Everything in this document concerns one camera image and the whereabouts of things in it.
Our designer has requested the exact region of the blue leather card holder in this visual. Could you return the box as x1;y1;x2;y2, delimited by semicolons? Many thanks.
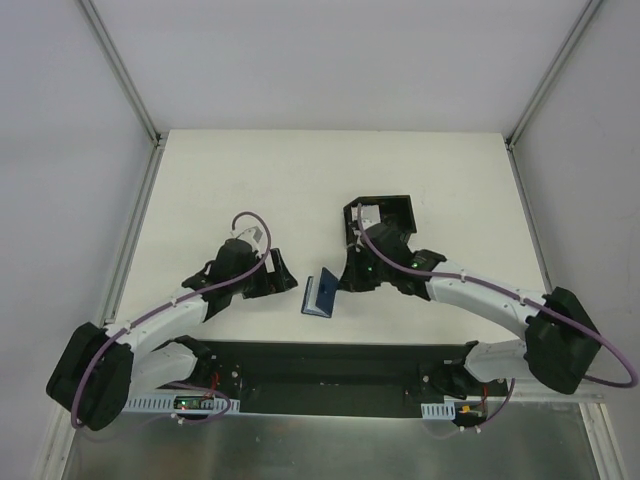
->
301;267;339;318

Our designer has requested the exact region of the black plastic card tray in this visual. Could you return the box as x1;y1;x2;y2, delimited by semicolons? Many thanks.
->
349;195;417;244

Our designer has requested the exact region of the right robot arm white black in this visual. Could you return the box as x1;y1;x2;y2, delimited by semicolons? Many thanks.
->
339;196;601;395

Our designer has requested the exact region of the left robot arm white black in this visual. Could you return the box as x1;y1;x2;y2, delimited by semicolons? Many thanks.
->
45;238;298;431

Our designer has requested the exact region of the white cards stack in tray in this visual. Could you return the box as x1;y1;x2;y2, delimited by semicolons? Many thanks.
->
356;205;381;229

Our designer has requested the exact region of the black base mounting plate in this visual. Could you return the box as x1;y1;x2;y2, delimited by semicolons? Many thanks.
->
180;340;507;418

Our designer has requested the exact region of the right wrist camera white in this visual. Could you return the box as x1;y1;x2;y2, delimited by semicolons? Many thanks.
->
349;229;366;252

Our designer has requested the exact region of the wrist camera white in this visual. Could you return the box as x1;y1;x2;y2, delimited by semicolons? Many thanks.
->
349;229;366;252
234;226;265;251

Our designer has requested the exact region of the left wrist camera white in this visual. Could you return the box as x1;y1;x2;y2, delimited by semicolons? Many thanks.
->
234;226;265;251

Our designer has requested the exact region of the left white cable duct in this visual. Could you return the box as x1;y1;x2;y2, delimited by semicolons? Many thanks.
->
123;393;240;415

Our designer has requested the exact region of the white cable duct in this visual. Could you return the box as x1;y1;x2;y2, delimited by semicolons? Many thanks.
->
421;402;456;421
123;393;240;415

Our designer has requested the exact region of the right white cable duct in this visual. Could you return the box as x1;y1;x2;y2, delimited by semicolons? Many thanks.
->
421;402;456;421

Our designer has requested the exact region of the left aluminium frame post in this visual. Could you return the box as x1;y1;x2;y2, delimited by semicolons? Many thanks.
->
75;0;163;146

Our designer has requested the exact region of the aluminium frame post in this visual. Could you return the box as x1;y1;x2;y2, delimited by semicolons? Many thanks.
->
505;0;607;151
75;0;163;146

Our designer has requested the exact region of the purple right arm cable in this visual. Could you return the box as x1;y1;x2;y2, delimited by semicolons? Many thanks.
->
352;204;639;441

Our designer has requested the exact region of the right aluminium frame post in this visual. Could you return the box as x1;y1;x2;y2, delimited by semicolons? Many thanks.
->
505;0;607;151

